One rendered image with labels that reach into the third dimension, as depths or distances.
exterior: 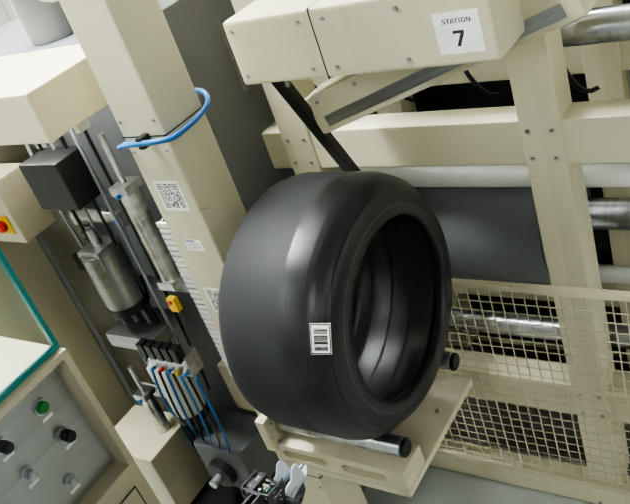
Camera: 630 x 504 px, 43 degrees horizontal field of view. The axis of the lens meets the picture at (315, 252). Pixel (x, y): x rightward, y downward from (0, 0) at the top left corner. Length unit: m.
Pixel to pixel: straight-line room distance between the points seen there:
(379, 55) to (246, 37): 0.32
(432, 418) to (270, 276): 0.64
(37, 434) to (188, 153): 0.74
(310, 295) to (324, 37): 0.52
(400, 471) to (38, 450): 0.82
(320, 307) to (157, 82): 0.56
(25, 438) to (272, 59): 1.00
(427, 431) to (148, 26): 1.10
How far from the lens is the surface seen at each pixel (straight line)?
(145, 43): 1.64
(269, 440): 1.95
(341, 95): 1.86
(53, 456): 2.00
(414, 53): 1.56
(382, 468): 1.82
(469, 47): 1.51
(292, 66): 1.72
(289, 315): 1.50
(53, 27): 2.21
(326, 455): 1.90
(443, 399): 2.01
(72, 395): 1.99
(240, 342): 1.59
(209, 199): 1.74
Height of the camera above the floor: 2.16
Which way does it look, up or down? 30 degrees down
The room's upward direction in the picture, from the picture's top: 21 degrees counter-clockwise
